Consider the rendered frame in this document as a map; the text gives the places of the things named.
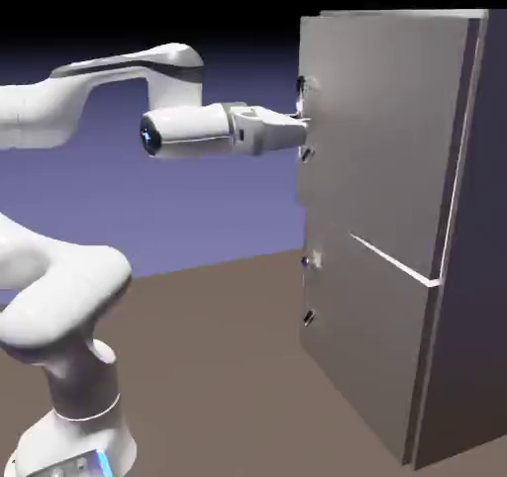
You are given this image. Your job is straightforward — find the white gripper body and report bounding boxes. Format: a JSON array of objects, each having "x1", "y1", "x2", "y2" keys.
[{"x1": 253, "y1": 106, "x2": 310, "y2": 156}]

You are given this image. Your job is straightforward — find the long dark metal handle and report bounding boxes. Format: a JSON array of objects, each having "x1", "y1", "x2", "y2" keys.
[{"x1": 294, "y1": 74, "x2": 316, "y2": 164}]

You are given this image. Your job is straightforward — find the large grey cabinet door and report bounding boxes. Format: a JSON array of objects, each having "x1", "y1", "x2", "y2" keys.
[{"x1": 295, "y1": 14, "x2": 481, "y2": 284}]

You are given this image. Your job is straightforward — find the grey cabinet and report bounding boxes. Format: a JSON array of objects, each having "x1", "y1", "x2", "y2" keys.
[{"x1": 295, "y1": 8, "x2": 507, "y2": 472}]

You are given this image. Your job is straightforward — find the small grey cabinet door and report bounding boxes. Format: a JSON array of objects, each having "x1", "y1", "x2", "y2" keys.
[{"x1": 299, "y1": 207, "x2": 440, "y2": 465}]

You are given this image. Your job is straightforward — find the short dark metal handle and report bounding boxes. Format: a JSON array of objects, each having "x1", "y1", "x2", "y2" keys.
[{"x1": 300, "y1": 254, "x2": 317, "y2": 327}]

